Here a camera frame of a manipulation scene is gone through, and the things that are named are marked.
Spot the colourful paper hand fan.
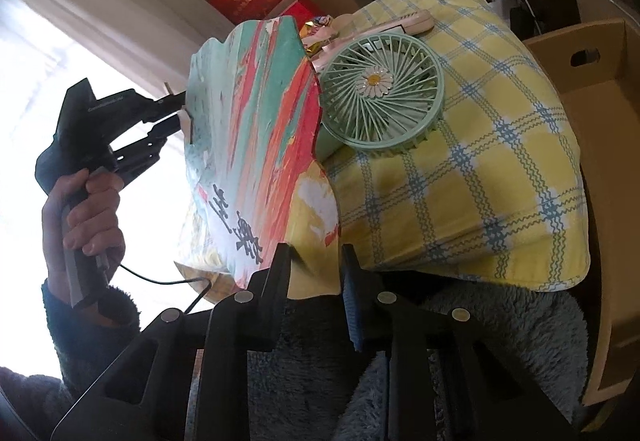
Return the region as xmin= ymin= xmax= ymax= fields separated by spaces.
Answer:
xmin=174 ymin=16 xmax=343 ymax=302

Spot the pink handheld fan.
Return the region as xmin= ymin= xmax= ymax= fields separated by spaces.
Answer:
xmin=300 ymin=10 xmax=436 ymax=72

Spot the green daisy handheld fan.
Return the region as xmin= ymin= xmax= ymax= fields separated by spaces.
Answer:
xmin=314 ymin=33 xmax=446 ymax=162

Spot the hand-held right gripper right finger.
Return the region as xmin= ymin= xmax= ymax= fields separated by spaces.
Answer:
xmin=340 ymin=243 xmax=576 ymax=441

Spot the person's left hand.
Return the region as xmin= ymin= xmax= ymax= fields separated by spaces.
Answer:
xmin=41 ymin=168 xmax=126 ymax=305

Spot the large cardboard box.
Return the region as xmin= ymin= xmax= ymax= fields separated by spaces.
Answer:
xmin=520 ymin=18 xmax=640 ymax=427

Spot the yellow plaid tablecloth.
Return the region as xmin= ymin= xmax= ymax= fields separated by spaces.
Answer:
xmin=175 ymin=0 xmax=588 ymax=294

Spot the shiny gold snack packet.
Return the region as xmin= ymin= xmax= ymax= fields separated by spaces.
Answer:
xmin=299 ymin=15 xmax=333 ymax=56

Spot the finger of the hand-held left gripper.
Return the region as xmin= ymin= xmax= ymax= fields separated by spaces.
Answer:
xmin=112 ymin=117 xmax=182 ymax=184
xmin=132 ymin=90 xmax=189 ymax=122

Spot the person's blue fleece robe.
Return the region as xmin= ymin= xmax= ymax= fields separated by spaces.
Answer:
xmin=245 ymin=271 xmax=596 ymax=441

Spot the white curtain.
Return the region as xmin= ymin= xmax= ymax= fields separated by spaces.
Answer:
xmin=0 ymin=0 xmax=241 ymax=372

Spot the red biscuit box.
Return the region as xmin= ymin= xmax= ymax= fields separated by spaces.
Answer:
xmin=277 ymin=1 xmax=326 ymax=34

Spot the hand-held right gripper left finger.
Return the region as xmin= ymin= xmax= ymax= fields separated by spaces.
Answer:
xmin=50 ymin=243 xmax=293 ymax=441

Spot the person's left forearm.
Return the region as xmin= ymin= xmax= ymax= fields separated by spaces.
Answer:
xmin=0 ymin=278 xmax=143 ymax=427

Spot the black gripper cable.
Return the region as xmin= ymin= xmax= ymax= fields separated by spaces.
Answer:
xmin=107 ymin=261 xmax=213 ymax=322

